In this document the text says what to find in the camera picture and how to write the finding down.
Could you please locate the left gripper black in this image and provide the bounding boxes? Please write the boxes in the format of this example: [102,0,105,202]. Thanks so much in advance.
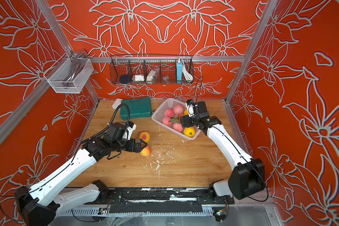
[112,137,148,153]

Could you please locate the yellow orange peach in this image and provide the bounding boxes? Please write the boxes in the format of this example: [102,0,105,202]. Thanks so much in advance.
[140,145,151,157]

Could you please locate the yellow peach front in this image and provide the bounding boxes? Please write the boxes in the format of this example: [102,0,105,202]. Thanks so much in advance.
[183,127,195,138]

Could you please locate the pink peach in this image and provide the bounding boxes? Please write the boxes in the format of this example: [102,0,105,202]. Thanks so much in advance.
[173,122,183,133]
[164,108,175,118]
[173,104,185,115]
[162,116,173,127]

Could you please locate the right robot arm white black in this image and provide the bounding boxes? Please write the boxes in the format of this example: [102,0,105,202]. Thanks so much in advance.
[180,99,267,200]

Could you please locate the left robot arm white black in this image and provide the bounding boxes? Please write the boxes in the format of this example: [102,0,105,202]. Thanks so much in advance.
[15,121,147,226]

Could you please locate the white plastic perforated basket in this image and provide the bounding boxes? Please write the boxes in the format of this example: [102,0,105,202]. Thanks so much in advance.
[152,98,201,141]

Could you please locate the white packet in basket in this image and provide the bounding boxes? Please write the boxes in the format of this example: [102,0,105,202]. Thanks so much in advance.
[133,74,145,82]

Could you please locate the metal tongs in basket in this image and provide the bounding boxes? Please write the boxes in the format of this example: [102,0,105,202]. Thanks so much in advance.
[64,49,87,87]

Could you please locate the yellow peach red spot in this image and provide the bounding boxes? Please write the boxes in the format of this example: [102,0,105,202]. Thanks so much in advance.
[138,131,150,143]

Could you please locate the green plastic tool case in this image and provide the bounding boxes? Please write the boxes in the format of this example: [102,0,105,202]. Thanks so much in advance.
[121,97,152,119]

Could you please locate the small white box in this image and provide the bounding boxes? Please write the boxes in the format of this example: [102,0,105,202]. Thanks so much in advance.
[112,98,122,109]

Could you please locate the light blue box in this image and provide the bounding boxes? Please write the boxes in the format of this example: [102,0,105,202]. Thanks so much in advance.
[176,59,183,84]

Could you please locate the clear plastic bag packet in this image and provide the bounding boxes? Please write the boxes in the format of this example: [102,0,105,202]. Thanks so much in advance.
[146,69,160,84]

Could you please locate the dark round container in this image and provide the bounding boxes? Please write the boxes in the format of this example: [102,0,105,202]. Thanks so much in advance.
[119,74,131,84]

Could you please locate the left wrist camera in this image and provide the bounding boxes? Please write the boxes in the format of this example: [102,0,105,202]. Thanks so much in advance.
[122,121,137,140]

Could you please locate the white cable bundle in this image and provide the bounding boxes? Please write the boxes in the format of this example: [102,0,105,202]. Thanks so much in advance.
[182,63,194,81]

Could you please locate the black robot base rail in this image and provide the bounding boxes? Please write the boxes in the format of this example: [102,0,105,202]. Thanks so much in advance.
[85,187,234,215]

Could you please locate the black wire wall basket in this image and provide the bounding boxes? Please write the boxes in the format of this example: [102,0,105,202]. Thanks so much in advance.
[109,55,195,85]

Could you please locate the white mesh wall basket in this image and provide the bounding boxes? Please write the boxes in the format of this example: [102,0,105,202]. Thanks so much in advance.
[44,57,94,94]

